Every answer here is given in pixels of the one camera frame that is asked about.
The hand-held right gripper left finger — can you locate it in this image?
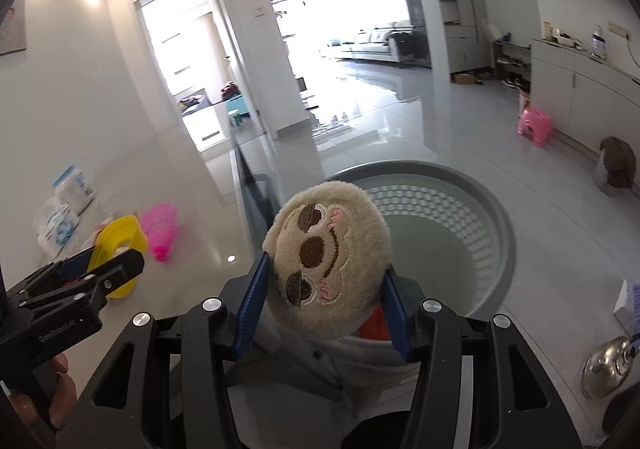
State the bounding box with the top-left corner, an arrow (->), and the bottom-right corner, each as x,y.
55,254 -> 273,449

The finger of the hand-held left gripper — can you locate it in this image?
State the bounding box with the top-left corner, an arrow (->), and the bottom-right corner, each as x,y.
7,247 -> 96,302
22,249 -> 146,317

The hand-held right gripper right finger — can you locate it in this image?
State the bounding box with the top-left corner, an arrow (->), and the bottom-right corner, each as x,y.
382,274 -> 586,449

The yellow plastic toy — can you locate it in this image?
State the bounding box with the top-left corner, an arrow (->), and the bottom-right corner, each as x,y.
95,215 -> 149,300

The pink plastic shuttlecock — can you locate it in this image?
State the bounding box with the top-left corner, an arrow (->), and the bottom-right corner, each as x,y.
139,202 -> 181,262

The beige sloth plush toy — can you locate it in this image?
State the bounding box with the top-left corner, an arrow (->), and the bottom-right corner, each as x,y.
227,180 -> 425,410

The grey round plastic basket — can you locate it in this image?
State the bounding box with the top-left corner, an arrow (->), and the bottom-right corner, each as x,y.
320,160 -> 517,325

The person's left hand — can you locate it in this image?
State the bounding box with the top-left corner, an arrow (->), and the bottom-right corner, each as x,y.
47,353 -> 79,431

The blue patterned tissue pack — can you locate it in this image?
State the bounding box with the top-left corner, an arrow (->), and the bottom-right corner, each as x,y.
34,196 -> 81,257

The teal plastic stool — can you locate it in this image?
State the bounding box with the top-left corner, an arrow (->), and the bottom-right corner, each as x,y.
226,96 -> 251,127

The shiny metal pot lid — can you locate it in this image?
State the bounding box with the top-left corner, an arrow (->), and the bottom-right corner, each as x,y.
580,335 -> 640,400

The pink plastic stool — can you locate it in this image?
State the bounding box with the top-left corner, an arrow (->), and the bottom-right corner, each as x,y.
517,107 -> 553,147

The light grey sofa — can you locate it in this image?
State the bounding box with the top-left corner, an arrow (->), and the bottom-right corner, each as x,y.
352,21 -> 416,62

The shoe rack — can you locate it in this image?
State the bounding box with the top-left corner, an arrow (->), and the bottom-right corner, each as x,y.
492,40 -> 532,90

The white sideboard cabinet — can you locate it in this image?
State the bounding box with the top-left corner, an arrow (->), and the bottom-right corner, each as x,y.
531,36 -> 640,154

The tall white cabinet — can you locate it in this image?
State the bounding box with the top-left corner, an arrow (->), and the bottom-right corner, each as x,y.
440,0 -> 493,74

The black refrigerator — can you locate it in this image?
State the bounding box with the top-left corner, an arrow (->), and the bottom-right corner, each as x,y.
390,0 -> 431,67

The clear water bottle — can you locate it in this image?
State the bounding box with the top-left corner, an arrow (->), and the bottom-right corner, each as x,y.
590,24 -> 607,60

